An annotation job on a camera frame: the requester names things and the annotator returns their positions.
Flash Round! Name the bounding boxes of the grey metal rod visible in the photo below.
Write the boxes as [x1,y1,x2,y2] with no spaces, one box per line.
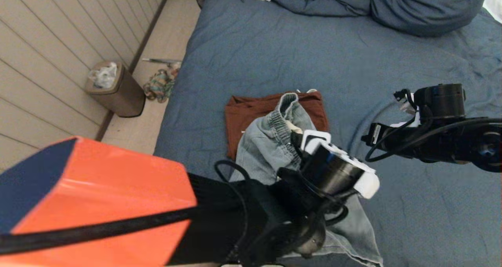
[142,57,182,67]

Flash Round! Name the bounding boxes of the blue bed sheet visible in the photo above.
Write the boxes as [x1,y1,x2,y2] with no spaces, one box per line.
[153,0,502,267]

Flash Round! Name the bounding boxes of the thin black looped cable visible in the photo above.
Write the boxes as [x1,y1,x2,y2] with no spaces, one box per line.
[310,202,349,227]

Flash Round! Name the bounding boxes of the rust brown folded garment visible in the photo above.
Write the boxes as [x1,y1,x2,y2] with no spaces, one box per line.
[225,91,329,160]

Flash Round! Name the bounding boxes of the white pillow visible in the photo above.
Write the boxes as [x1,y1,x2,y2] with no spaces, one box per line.
[483,0,502,23]

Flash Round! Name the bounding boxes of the white plastic bin bag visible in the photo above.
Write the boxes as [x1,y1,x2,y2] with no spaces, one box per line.
[88,62,118,89]

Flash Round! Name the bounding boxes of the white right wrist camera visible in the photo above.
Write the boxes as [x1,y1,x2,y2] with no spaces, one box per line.
[393,89,422,126]

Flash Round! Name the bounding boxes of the bunched blue duvet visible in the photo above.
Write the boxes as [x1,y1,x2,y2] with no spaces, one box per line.
[270,0,374,16]

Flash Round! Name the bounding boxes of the colourful crumpled cloth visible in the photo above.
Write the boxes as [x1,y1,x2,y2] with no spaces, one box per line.
[142,68,181,104]

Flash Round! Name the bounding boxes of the brown trash bin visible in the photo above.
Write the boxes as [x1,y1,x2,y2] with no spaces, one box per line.
[85,61,146,118]

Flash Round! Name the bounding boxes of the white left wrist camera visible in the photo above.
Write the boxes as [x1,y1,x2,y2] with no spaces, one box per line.
[300,130,380,200]

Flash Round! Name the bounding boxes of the blue pillow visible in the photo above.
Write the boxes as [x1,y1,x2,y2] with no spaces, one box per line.
[371,0,491,37]

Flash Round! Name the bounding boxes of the light blue denim shorts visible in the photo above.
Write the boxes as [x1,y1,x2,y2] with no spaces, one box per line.
[229,93,384,267]

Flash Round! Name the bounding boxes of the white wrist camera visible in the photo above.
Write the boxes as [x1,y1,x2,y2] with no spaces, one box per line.
[300,130,380,200]
[393,89,422,126]

